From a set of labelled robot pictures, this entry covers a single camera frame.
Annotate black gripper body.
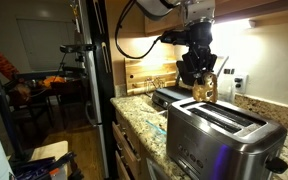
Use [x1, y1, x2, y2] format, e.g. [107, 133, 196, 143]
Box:
[179, 21, 218, 73]

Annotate seeded bread slice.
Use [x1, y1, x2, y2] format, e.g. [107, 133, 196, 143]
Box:
[191, 72, 219, 104]

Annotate stainless steel toaster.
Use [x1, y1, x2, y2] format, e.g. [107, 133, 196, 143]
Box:
[166, 97, 288, 180]

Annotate black panini grill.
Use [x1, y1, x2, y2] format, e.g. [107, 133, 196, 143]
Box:
[151, 85, 194, 110]

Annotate clear plastic bottle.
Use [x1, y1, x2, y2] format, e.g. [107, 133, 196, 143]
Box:
[217, 67, 237, 104]

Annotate long under-cabinet light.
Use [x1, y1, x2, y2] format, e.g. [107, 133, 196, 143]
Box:
[213, 18, 257, 32]

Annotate wooden cutting board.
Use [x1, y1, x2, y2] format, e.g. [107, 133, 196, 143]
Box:
[124, 57, 179, 97]

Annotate clear glass container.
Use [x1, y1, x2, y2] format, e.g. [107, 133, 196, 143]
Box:
[145, 110, 169, 136]

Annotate steel refrigerator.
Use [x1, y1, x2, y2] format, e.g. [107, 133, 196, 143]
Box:
[78, 0, 119, 180]

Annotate wooden drawer cabinet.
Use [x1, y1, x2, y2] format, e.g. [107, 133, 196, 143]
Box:
[111, 109, 172, 180]

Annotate dark wooden chair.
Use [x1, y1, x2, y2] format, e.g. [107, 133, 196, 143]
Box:
[49, 79, 89, 130]

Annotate dark dining table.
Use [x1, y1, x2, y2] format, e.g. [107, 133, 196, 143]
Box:
[12, 69, 85, 88]

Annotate white panel door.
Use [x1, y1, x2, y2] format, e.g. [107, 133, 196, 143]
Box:
[16, 18, 76, 73]

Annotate light wooden board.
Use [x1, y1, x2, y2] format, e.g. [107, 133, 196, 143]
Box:
[29, 140, 70, 180]

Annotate black clamp tool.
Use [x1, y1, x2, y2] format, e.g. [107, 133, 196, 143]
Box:
[9, 151, 85, 180]

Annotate orange cloth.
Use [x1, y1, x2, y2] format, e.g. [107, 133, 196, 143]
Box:
[0, 42, 20, 82]

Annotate black metal pole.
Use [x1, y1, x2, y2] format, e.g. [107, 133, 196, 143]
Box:
[0, 33, 26, 162]

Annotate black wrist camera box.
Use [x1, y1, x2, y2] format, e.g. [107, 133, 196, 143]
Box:
[159, 29, 194, 47]

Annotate white wall outlet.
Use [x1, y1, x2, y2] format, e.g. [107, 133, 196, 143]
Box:
[233, 73, 249, 95]

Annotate wooden wall cabinet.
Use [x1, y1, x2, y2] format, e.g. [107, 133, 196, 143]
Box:
[143, 0, 288, 36]

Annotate curved metal appliance handle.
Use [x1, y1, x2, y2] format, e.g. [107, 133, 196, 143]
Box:
[145, 157, 172, 180]

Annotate black camera on stand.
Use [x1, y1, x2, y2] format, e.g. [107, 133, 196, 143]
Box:
[59, 43, 96, 73]

